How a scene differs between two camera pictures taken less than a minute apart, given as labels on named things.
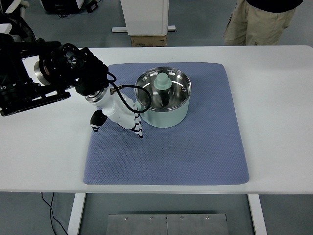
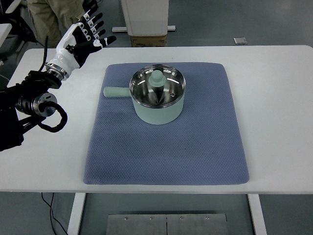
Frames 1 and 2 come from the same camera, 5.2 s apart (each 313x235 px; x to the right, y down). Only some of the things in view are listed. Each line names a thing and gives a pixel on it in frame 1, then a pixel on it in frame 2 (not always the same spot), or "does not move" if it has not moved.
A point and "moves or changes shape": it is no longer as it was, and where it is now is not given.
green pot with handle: x=162 y=95 moves or changes shape
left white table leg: x=76 y=214 does not move
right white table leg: x=257 y=214 does not move
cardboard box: x=154 y=41 does not move
